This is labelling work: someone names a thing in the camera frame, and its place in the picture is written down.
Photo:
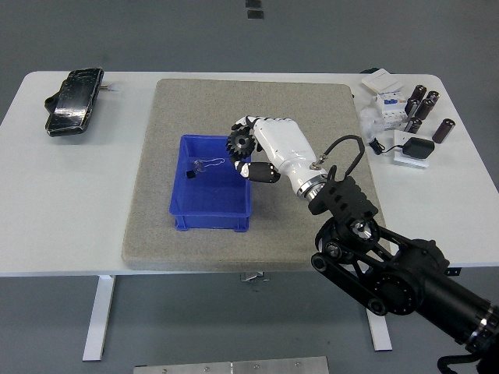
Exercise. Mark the black power adapter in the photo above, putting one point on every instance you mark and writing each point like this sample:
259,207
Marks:
418,148

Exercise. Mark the white circuit breaker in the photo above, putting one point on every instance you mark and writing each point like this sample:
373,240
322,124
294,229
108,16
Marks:
391,111

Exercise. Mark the black toothed gear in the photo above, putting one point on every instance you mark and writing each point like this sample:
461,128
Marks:
239,143

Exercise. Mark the white table leg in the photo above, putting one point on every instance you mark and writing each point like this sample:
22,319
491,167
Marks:
380,333
97,315

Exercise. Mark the grey-brown mat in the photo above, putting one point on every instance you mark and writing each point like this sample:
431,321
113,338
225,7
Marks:
249,101

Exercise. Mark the black wrapped device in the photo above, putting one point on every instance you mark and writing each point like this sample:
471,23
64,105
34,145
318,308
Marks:
72,103

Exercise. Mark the dark green object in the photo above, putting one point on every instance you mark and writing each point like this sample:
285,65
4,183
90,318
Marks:
366,71

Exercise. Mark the grey metal plate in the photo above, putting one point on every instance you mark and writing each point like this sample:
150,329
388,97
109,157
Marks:
230,367

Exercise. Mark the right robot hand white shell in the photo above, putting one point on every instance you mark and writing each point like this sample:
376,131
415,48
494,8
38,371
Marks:
284,142

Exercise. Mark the large dark cylindrical capacitor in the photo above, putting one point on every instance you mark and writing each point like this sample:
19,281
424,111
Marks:
443,131

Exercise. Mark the crumpled clear plastic bag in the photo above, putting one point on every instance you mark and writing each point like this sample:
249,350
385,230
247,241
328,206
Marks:
370,118

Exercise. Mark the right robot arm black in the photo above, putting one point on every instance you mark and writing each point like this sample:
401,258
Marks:
393,280

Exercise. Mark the white flat panel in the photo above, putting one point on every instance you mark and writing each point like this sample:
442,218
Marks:
407,160

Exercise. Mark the blue plastic box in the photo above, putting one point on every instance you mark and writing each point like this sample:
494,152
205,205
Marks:
210,195

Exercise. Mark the table height control panel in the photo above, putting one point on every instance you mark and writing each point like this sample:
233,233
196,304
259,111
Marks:
453,271

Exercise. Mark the metal bracket under table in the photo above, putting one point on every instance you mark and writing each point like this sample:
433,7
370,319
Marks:
253,276

